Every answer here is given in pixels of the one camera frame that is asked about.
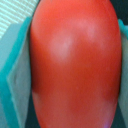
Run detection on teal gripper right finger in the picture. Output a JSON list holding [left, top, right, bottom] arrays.
[[114, 19, 128, 128]]

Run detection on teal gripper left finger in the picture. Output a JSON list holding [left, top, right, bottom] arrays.
[[0, 17, 31, 128]]

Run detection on red sausage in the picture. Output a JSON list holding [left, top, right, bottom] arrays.
[[30, 0, 121, 128]]

